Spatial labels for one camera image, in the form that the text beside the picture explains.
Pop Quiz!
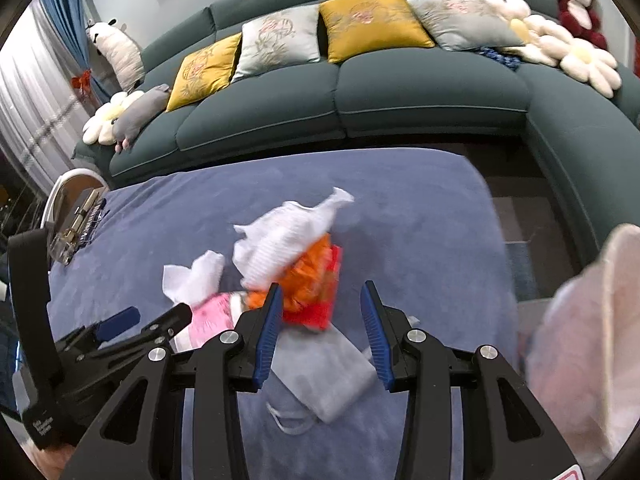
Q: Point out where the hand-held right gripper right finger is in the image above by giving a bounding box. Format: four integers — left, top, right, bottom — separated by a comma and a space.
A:
361, 280, 576, 480

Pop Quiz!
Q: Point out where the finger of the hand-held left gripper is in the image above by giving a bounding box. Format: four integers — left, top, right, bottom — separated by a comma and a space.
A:
55, 307, 141, 357
77, 304, 193, 363

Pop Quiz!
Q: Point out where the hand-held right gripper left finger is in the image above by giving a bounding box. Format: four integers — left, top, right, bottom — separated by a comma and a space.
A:
60, 282, 285, 480

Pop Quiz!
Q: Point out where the pink packet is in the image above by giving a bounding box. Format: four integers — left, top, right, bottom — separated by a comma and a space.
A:
172, 291, 249, 353

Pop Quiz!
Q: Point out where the white tissue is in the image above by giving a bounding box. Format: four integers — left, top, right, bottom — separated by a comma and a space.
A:
162, 250, 226, 306

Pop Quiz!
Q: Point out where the grey face mask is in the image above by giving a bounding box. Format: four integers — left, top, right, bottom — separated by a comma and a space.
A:
265, 329, 377, 435

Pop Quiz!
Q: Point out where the orange red snack packet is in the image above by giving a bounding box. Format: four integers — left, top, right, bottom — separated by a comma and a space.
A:
247, 234, 344, 332

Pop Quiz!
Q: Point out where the white plastic bag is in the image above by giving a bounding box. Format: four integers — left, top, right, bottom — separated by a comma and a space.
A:
232, 187, 356, 292

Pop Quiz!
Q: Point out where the waste bin with white liner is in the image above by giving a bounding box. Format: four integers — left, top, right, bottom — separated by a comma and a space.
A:
520, 224, 640, 471

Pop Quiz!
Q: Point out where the clear plastic box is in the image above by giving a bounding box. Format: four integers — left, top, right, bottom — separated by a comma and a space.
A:
48, 187, 101, 265

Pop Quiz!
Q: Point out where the black ridged strip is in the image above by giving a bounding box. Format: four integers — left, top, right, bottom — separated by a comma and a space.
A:
75, 199, 109, 257

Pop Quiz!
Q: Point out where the white framed chair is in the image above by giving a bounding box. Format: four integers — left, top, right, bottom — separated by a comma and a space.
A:
40, 169, 108, 233

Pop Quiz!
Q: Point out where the white flower cushion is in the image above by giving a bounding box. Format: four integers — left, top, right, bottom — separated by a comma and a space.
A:
557, 37, 621, 99
81, 91, 141, 147
480, 0, 571, 67

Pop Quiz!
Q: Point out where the grey plush animal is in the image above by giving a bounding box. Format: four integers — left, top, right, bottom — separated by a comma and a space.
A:
111, 84, 172, 153

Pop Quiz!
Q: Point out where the white sheer curtain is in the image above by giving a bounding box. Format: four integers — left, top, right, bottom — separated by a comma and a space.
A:
0, 0, 101, 196

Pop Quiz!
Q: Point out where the red curtain tie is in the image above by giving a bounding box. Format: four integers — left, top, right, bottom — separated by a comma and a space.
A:
70, 69, 95, 96

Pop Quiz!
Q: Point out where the yellow embroidered pillow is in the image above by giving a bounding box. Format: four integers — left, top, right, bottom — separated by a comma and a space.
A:
319, 0, 436, 65
165, 32, 243, 112

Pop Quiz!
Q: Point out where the teal fabric sofa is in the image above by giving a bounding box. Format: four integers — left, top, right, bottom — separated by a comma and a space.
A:
72, 0, 640, 248

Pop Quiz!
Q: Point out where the long white plush animal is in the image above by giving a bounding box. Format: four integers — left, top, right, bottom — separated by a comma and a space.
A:
86, 19, 146, 92

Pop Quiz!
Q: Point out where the light grey embroidered pillow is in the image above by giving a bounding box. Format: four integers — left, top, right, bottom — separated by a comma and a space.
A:
231, 5, 322, 83
407, 0, 526, 52

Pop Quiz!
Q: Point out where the blue beaded item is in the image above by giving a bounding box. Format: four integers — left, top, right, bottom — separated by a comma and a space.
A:
472, 46, 523, 71

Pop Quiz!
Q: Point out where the blue curtain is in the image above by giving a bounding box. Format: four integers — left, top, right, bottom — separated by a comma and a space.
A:
39, 0, 113, 106

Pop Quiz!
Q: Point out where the red plush bear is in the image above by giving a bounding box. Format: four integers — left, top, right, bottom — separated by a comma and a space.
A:
545, 0, 608, 51

